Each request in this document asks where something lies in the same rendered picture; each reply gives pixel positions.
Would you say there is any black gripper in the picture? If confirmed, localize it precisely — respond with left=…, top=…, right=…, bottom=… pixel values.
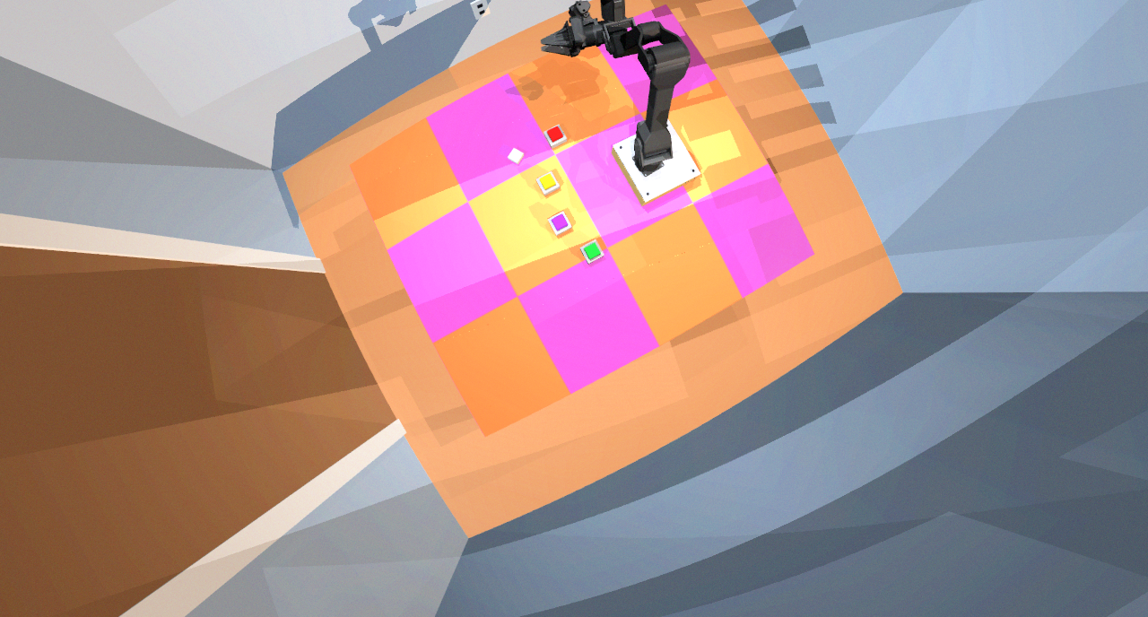
left=541, top=16, right=604, bottom=57

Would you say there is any yellow button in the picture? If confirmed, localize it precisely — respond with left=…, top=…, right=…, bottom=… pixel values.
left=536, top=171, right=560, bottom=196

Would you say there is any green button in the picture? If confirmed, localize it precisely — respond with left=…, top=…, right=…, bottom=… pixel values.
left=580, top=239, right=604, bottom=264

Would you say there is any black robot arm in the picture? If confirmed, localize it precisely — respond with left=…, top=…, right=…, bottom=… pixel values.
left=569, top=0, right=691, bottom=178

